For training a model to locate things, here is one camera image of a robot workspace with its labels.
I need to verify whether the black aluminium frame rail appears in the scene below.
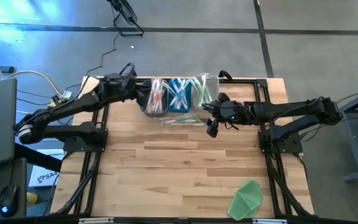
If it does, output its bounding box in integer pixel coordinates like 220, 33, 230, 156
73, 77, 111, 216
50, 213, 316, 224
98, 77, 269, 90
255, 77, 293, 217

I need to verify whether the dark desk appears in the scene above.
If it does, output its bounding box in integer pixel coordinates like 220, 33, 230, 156
0, 157, 28, 218

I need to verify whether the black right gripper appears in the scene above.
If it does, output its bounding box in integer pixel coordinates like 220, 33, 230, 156
203, 92, 251, 139

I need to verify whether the black desk support bar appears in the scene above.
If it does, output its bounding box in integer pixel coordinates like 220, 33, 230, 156
14, 142, 64, 172

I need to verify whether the green cloth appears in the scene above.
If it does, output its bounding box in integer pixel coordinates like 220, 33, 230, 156
227, 177, 264, 222

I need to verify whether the blue plastic bin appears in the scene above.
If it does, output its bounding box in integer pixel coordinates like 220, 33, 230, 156
167, 78, 193, 113

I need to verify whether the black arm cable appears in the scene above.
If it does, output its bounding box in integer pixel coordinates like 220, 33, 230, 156
118, 62, 137, 82

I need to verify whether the white printed cardboard box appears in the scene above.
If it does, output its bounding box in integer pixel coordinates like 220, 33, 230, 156
28, 148, 65, 188

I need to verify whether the black diagonal frame strut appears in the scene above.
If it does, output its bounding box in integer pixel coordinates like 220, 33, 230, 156
264, 151, 312, 217
53, 151, 103, 216

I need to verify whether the white label strip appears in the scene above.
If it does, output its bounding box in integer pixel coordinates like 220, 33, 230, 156
252, 218, 288, 224
78, 217, 114, 224

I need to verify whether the yellow floor cable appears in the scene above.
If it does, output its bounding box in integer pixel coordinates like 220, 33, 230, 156
0, 50, 67, 115

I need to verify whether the black floor fan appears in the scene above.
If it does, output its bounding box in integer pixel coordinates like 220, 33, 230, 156
106, 0, 145, 37

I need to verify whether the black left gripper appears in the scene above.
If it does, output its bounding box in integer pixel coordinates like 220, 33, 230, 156
99, 72, 151, 108

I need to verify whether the small yellow object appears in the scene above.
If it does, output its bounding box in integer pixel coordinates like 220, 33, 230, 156
26, 192, 39, 207

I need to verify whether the grey plastic bin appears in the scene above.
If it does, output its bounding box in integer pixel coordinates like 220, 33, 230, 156
139, 77, 168, 118

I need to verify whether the black computer mouse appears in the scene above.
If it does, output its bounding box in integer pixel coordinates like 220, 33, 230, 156
0, 184, 20, 218

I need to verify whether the blue toothbrush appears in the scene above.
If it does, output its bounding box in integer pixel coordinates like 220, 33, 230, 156
178, 79, 194, 106
163, 80, 183, 103
175, 77, 188, 108
168, 81, 192, 109
170, 79, 186, 108

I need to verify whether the blue-grey metal stand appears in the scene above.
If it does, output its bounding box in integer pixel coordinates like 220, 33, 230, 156
337, 85, 358, 184

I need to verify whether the black fan power cable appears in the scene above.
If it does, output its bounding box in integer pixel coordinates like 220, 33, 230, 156
85, 30, 121, 77

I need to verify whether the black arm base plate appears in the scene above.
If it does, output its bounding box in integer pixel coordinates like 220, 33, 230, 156
62, 128, 109, 153
258, 128, 304, 155

